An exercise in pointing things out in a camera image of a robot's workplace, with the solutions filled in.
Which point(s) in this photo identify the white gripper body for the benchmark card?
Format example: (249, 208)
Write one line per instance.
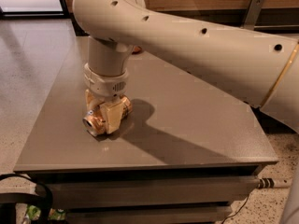
(105, 85)

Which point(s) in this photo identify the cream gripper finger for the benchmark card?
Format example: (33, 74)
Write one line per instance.
(93, 102)
(112, 114)

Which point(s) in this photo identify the crushed orange soda can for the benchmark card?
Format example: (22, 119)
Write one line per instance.
(95, 123)

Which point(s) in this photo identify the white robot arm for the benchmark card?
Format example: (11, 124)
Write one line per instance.
(259, 69)

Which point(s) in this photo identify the red apple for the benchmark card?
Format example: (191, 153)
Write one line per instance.
(137, 50)

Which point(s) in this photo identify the grey table drawer unit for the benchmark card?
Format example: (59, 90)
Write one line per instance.
(189, 196)

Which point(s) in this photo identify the black chair frame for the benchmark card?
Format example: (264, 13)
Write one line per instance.
(8, 202)

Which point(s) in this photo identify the striped cable plug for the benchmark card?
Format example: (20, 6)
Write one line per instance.
(273, 183)

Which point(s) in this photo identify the right metal wall bracket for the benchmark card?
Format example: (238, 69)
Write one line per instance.
(252, 14)

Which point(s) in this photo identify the horizontal metal rail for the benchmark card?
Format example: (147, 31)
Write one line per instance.
(277, 27)

